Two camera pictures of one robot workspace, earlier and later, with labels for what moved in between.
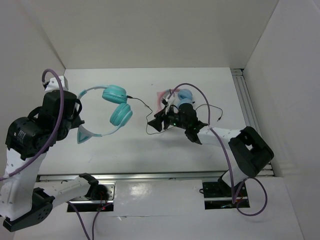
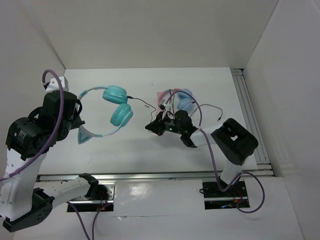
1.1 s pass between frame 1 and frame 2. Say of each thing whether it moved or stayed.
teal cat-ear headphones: stayed
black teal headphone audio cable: moved
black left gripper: stayed
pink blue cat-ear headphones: stayed
